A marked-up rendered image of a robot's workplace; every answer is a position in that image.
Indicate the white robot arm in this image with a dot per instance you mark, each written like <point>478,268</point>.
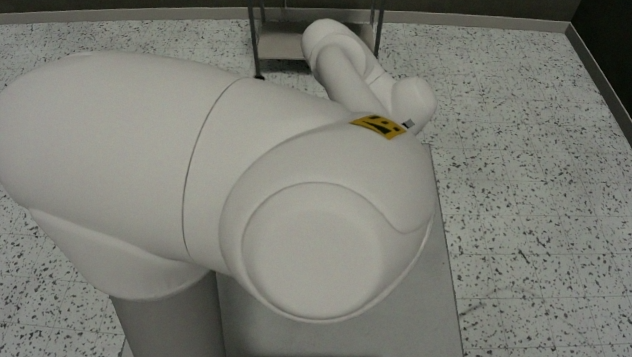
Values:
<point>125,160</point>

